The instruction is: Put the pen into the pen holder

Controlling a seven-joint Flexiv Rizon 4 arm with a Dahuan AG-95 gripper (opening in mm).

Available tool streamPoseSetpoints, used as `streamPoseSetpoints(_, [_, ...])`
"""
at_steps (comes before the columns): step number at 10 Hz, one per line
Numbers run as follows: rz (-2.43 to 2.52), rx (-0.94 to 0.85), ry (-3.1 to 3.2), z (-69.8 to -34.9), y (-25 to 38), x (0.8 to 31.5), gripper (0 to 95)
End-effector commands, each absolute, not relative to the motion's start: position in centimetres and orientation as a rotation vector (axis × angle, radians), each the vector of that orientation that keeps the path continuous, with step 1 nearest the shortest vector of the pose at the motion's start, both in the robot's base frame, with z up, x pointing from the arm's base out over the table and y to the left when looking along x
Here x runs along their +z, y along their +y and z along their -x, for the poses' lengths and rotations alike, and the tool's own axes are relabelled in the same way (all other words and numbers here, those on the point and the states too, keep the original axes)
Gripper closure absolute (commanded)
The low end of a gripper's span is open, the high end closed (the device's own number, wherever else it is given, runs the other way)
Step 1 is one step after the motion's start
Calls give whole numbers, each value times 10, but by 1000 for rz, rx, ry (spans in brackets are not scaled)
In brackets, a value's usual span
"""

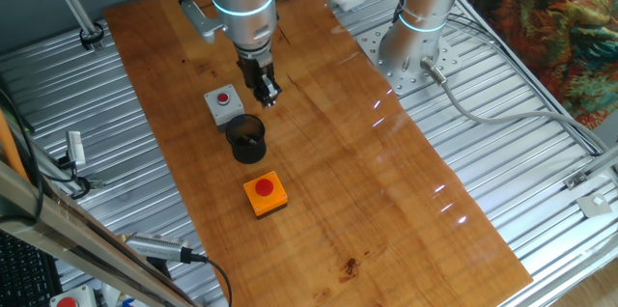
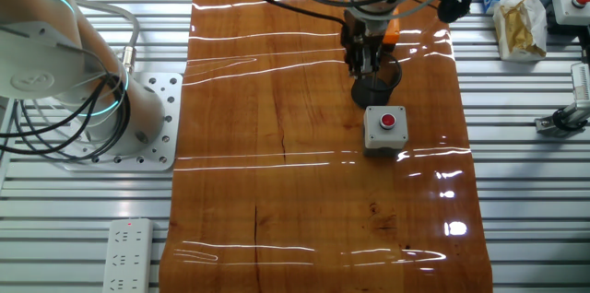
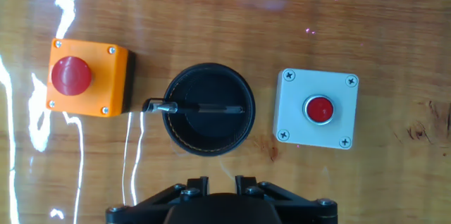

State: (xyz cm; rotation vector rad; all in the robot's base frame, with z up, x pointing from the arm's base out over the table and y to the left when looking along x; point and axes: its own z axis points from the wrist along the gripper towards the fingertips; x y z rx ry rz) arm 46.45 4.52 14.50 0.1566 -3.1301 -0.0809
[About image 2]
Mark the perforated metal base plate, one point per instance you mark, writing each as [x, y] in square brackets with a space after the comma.
[152, 148]

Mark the black mesh pen holder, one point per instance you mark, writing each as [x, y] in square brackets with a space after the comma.
[369, 97]

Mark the wood grain table mat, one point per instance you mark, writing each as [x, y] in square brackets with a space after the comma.
[276, 113]

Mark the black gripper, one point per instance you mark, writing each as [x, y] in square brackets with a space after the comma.
[364, 35]

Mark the white and brown paper bag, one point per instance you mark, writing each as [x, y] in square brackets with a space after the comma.
[521, 30]

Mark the orange box with red button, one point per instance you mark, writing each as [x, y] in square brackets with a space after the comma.
[392, 35]

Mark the black metal clamp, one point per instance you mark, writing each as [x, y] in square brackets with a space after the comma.
[581, 109]

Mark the white power strip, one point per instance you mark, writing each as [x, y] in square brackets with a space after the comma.
[129, 256]

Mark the grey box with red button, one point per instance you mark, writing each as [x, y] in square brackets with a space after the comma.
[373, 138]
[564, 12]

